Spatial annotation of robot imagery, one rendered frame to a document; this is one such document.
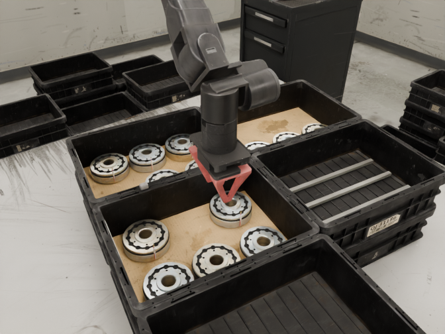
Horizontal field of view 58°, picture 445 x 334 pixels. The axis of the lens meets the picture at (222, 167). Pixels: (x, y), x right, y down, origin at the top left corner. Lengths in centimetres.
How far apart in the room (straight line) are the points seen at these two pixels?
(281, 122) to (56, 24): 293
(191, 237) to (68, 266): 35
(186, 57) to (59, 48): 346
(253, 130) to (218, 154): 69
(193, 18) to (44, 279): 76
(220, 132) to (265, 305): 38
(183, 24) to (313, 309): 58
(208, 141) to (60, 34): 345
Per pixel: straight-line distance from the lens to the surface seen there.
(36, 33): 396
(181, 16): 62
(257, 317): 83
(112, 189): 111
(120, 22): 418
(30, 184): 143
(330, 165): 120
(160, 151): 117
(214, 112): 59
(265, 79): 64
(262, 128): 133
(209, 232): 96
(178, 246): 93
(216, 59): 60
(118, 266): 79
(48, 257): 117
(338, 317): 85
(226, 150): 63
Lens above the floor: 153
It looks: 37 degrees down
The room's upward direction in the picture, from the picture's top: straight up
